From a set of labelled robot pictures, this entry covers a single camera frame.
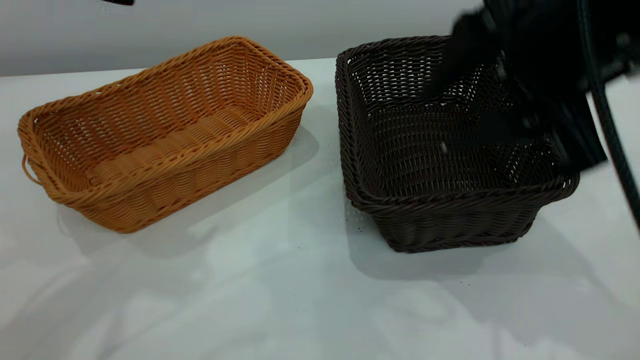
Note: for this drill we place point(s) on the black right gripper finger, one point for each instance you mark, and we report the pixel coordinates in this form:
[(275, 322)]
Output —
[(580, 135), (505, 127)]

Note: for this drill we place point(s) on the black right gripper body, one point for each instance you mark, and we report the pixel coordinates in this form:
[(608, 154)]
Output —
[(530, 45)]

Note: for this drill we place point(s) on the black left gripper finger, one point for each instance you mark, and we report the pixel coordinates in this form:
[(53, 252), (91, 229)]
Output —
[(119, 2)]

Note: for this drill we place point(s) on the dark brown wicker basket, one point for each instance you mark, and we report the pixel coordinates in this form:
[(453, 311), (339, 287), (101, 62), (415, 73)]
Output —
[(425, 225)]

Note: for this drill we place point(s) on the orange-tan wicker basket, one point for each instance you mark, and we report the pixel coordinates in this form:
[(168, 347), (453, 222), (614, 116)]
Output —
[(150, 190)]

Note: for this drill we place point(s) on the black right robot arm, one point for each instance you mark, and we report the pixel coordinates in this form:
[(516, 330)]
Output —
[(620, 20)]

